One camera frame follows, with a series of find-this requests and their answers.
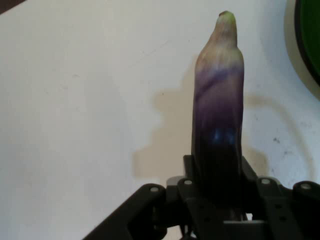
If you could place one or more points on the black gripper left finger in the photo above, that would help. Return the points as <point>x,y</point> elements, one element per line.
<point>150,210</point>

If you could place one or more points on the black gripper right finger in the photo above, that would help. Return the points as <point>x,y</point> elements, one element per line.
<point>287,212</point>

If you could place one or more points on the purple toy eggplant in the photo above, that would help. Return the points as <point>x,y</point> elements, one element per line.
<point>217,100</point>

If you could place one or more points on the dark green round plate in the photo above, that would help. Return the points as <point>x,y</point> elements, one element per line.
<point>310,42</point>

